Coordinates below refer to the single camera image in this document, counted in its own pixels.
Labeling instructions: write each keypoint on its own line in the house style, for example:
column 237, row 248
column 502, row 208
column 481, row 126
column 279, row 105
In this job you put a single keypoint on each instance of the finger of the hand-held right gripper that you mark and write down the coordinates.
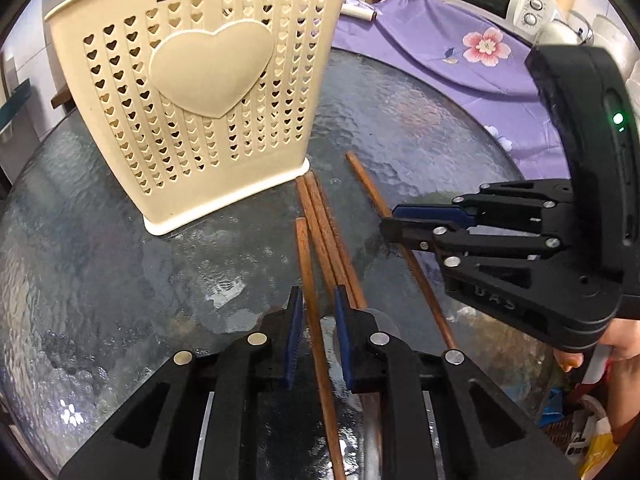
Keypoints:
column 410, row 234
column 425, row 212

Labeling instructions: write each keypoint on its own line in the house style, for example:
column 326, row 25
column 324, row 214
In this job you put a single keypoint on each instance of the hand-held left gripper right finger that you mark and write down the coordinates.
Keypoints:
column 342, row 330

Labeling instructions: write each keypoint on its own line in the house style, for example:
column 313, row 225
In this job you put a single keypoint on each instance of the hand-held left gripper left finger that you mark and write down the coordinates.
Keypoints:
column 294, row 330

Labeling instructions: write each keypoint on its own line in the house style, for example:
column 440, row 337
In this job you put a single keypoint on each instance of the brown wooden chopstick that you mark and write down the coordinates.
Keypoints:
column 370, row 190
column 310, row 300
column 312, row 220
column 332, row 230

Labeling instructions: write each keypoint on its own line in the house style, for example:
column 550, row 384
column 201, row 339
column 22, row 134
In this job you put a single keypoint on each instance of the cream plastic utensil holder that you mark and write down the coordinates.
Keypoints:
column 125, row 125

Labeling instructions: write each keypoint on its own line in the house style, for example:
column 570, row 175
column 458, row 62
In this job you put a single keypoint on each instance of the person's right forearm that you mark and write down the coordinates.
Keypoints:
column 625, row 395

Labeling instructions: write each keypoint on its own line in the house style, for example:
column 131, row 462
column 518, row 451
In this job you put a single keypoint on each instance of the person's right hand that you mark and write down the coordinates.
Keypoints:
column 625, row 340

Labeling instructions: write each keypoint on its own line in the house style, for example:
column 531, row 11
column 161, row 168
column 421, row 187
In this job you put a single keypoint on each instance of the purple floral cloth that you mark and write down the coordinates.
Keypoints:
column 425, row 60

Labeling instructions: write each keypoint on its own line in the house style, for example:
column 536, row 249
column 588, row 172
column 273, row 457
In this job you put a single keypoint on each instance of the white kettle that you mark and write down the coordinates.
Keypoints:
column 555, row 35

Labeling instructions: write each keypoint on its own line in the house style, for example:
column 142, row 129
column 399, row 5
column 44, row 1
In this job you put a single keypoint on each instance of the white lint roller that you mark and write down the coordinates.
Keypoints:
column 357, row 10

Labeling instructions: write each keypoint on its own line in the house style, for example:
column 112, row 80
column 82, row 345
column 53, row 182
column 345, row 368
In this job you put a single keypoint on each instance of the blue plastic bag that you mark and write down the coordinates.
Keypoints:
column 555, row 405

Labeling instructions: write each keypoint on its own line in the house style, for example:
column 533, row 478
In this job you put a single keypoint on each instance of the yellow plastic bag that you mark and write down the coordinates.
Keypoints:
column 597, row 452

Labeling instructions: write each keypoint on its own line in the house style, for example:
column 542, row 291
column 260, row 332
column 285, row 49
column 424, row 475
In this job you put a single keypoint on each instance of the dark wooden counter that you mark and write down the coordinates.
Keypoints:
column 62, row 100

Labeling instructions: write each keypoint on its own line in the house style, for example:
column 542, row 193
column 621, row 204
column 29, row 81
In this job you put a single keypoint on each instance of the teal cup holder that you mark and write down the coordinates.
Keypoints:
column 15, row 105

